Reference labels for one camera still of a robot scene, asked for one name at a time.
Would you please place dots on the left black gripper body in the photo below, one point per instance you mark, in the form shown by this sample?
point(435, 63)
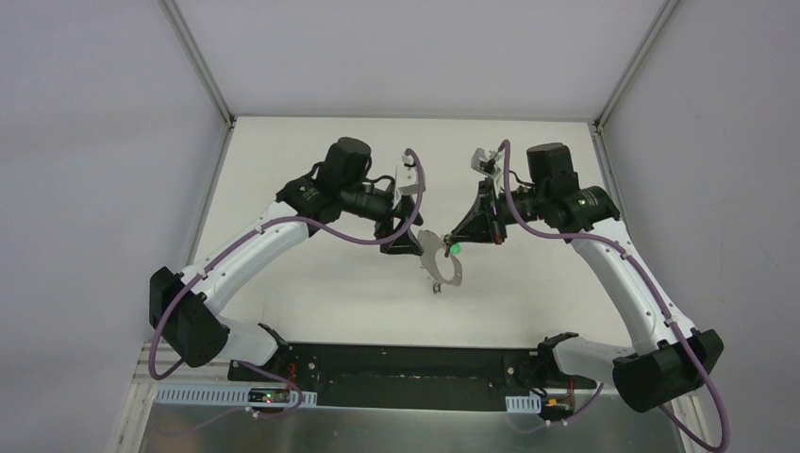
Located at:
point(395, 222)

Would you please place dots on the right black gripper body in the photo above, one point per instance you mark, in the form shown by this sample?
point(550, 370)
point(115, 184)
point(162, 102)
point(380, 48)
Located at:
point(491, 213)

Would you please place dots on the key with green tag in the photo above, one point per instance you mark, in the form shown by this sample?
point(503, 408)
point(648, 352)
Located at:
point(451, 246)

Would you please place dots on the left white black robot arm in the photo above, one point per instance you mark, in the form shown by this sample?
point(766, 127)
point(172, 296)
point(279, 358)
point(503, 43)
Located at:
point(336, 196)

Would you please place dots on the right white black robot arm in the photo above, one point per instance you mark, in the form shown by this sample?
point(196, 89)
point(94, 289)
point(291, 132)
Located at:
point(669, 355)

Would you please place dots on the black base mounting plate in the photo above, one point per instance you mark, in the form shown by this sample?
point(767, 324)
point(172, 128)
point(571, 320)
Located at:
point(418, 377)

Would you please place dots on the right circuit board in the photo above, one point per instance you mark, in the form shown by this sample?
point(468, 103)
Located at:
point(557, 409)

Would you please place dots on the circuit board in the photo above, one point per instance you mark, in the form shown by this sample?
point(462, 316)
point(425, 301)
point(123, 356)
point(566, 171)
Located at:
point(266, 396)
point(557, 409)

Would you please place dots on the left circuit board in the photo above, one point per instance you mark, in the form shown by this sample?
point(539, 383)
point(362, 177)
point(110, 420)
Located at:
point(266, 396)

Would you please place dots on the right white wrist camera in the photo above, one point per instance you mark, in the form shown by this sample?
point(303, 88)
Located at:
point(488, 163)

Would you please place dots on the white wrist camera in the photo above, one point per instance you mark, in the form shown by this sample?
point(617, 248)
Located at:
point(488, 163)
point(406, 180)

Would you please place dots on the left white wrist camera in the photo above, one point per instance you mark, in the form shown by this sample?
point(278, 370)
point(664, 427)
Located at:
point(406, 180)

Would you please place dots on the right white cable duct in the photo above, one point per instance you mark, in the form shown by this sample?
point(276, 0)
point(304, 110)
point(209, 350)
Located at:
point(530, 403)

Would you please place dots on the white cable duct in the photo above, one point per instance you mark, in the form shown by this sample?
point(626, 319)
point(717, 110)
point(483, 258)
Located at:
point(224, 396)
point(530, 403)

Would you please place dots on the right aluminium frame post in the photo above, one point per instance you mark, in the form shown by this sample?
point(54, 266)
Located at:
point(663, 17)

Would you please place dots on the aluminium frame post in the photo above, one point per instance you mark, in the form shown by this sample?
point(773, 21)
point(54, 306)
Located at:
point(663, 17)
point(183, 33)

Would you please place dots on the left white cable duct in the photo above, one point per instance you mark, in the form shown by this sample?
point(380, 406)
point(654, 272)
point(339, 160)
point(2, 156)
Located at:
point(224, 396)

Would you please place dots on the left aluminium frame post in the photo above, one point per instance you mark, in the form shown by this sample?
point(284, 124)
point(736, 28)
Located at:
point(183, 33)

